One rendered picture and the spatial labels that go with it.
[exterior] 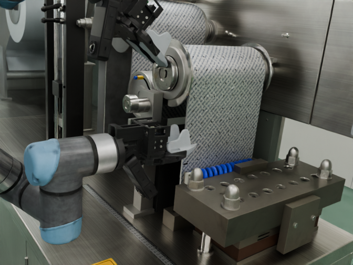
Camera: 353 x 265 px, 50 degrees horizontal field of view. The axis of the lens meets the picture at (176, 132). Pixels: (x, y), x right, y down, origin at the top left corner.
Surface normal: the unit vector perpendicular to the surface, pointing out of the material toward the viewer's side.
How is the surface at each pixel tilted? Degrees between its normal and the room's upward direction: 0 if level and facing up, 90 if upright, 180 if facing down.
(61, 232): 93
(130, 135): 90
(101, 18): 80
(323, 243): 0
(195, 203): 90
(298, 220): 90
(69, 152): 57
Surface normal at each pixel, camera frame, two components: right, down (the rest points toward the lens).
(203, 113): 0.60, 0.29
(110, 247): 0.08, -0.95
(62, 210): 0.31, 0.30
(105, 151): 0.56, -0.21
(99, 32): -0.74, -0.04
